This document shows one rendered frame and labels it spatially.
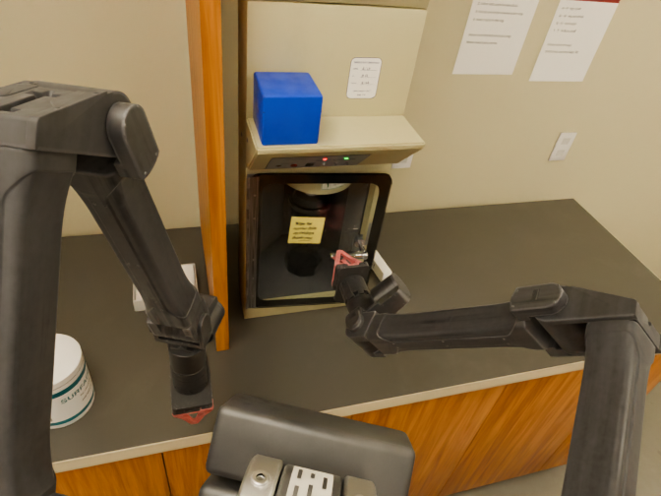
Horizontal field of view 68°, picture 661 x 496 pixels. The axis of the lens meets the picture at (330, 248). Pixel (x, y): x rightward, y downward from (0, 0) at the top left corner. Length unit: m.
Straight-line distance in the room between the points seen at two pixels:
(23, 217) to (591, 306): 0.58
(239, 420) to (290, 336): 1.04
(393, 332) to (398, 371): 0.41
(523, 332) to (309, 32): 0.59
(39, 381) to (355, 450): 0.30
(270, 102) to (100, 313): 0.77
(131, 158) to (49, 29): 0.91
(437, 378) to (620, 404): 0.73
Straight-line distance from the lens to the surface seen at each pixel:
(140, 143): 0.48
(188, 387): 0.87
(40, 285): 0.44
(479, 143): 1.78
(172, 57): 1.36
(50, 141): 0.41
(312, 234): 1.11
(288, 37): 0.91
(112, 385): 1.23
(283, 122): 0.85
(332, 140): 0.90
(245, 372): 1.21
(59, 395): 1.11
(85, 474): 1.28
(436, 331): 0.79
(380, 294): 0.96
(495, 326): 0.73
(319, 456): 0.24
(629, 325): 0.64
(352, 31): 0.94
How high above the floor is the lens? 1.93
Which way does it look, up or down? 40 degrees down
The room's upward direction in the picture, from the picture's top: 9 degrees clockwise
